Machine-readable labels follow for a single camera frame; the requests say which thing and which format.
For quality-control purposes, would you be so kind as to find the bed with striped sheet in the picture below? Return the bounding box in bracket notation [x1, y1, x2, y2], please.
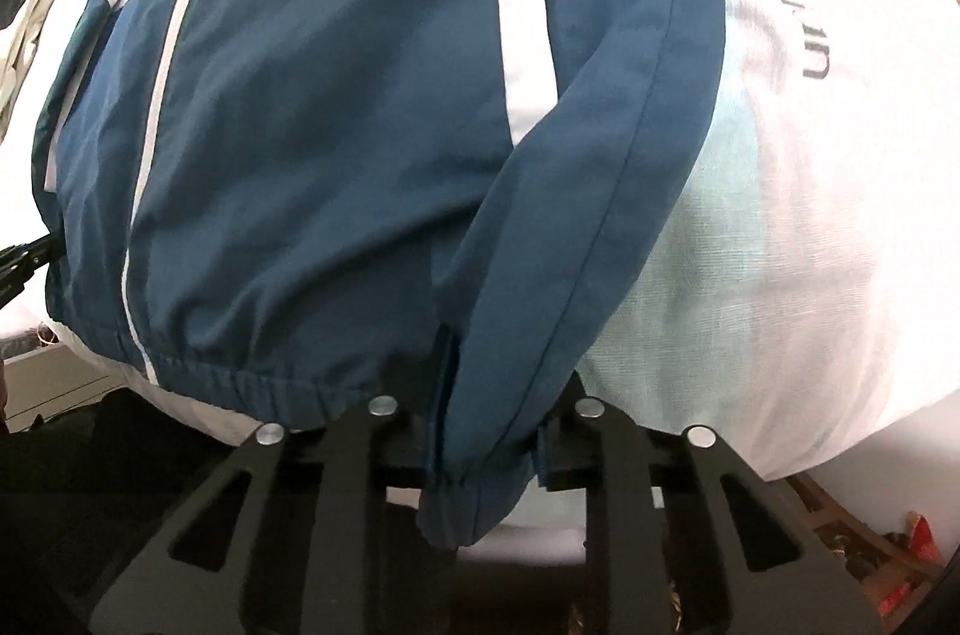
[0, 0, 960, 565]

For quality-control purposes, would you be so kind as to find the blue and white hooded jacket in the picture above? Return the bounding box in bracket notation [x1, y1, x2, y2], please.
[30, 0, 728, 550]

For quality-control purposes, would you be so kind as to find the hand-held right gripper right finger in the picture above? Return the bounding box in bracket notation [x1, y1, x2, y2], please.
[536, 372, 886, 635]

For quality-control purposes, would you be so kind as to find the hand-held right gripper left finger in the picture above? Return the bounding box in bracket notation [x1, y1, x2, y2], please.
[88, 395, 440, 635]

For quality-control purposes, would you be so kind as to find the beige clothes pile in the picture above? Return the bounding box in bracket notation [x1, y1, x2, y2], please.
[0, 0, 76, 119]

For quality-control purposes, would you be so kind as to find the red object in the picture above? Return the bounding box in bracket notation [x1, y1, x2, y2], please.
[881, 511, 942, 613]

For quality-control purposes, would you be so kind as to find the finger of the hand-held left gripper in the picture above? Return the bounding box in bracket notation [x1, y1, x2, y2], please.
[0, 234, 59, 308]

